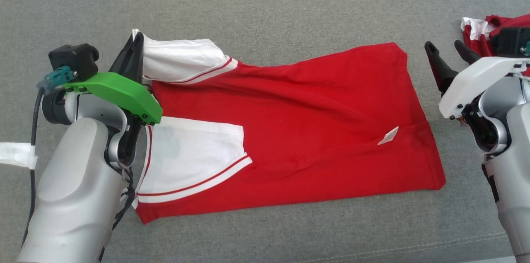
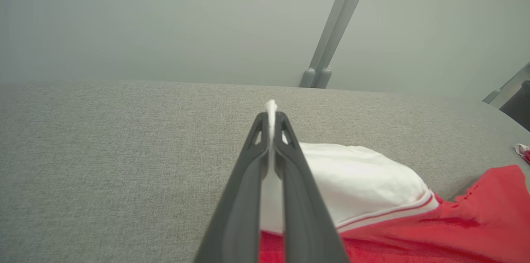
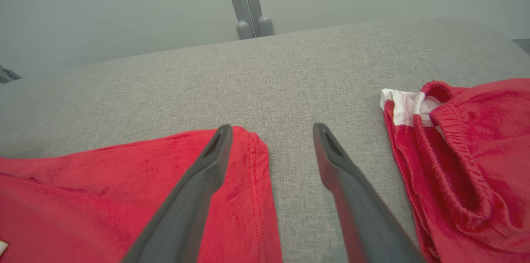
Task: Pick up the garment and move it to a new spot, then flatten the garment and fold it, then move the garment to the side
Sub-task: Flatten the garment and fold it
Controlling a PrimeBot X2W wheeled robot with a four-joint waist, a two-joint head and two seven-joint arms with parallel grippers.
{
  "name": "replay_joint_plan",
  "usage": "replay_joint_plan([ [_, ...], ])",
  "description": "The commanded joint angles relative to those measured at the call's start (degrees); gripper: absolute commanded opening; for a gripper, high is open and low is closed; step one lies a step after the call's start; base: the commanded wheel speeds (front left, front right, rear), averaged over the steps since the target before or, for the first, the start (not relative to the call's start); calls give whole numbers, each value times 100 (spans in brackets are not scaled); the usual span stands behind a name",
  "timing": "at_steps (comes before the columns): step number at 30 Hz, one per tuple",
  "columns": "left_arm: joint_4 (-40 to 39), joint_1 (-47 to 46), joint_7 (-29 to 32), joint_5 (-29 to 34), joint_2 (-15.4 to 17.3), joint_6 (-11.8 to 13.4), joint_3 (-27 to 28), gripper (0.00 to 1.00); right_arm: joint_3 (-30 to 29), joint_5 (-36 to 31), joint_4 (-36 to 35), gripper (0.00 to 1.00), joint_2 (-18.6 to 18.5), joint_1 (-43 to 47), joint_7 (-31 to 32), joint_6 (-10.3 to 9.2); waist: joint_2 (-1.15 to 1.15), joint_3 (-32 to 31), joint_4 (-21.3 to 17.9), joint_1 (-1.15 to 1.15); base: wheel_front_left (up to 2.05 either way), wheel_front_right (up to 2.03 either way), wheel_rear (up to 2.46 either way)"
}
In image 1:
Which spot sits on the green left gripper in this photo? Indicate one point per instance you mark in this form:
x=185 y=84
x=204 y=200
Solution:
x=120 y=91

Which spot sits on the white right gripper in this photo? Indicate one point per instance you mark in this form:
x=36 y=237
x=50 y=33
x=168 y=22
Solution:
x=476 y=80

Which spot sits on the red shorts white stripes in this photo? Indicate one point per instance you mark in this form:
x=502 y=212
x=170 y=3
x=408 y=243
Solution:
x=476 y=31

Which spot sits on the red t-shirt white sleeves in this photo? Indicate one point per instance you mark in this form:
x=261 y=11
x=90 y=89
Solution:
x=310 y=130

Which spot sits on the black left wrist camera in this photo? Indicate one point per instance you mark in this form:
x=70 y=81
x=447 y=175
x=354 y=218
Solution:
x=74 y=60

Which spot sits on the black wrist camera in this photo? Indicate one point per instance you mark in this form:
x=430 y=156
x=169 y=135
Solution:
x=511 y=41
x=74 y=60

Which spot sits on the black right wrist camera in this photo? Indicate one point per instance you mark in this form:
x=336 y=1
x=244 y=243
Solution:
x=511 y=41

